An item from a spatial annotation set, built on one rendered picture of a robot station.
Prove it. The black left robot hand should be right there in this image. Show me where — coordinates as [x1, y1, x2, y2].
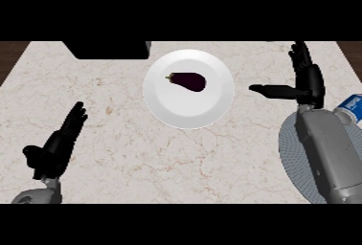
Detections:
[21, 100, 89, 181]

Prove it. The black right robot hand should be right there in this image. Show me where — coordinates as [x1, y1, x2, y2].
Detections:
[247, 41, 327, 110]

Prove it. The grey round placemat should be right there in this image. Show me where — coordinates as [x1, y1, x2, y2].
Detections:
[278, 112, 328, 205]

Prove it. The dark purple eggplant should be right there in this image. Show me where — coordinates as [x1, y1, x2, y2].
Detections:
[164, 72, 208, 94]

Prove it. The white oval plate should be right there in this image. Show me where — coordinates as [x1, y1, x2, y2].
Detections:
[142, 49, 237, 130]

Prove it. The blue and white can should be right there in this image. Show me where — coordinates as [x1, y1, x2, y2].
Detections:
[333, 93, 362, 129]

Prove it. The black box appliance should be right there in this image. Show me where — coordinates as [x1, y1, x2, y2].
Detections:
[61, 41, 152, 60]

